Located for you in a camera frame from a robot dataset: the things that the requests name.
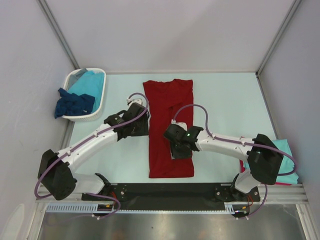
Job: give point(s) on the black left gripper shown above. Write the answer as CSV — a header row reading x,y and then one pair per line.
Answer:
x,y
143,131

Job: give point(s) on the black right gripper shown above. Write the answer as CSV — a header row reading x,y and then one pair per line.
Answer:
x,y
175,154

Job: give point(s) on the red t shirt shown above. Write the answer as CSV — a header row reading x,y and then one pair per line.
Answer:
x,y
165,99

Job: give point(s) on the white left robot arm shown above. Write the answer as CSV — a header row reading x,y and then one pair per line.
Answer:
x,y
58,170

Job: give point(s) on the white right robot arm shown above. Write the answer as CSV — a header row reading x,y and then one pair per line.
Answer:
x,y
262,156

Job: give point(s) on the white laundry basket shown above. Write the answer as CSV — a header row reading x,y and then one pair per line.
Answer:
x,y
98,112

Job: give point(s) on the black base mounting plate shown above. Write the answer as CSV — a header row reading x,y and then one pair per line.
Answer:
x,y
178,193

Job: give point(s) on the pink folded t shirt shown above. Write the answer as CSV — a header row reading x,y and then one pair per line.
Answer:
x,y
242,169

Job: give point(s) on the turquoise t shirt in basket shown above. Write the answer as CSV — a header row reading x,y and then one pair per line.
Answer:
x,y
91,83

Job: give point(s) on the navy blue t shirt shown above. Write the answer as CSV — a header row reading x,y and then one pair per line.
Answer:
x,y
71,104

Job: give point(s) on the grey t shirt in basket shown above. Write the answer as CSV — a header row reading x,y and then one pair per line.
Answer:
x,y
74,77

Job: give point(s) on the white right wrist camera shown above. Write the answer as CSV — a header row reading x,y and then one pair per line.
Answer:
x,y
180,124

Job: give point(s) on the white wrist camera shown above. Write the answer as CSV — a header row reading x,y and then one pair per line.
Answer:
x,y
131,101
180,124

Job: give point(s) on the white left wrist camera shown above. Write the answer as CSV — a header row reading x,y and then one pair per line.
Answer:
x,y
131,101

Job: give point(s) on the white slotted cable duct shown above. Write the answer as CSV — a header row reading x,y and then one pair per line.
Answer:
x,y
157,206

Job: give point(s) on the aluminium frame rail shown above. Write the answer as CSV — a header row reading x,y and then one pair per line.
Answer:
x,y
276,194

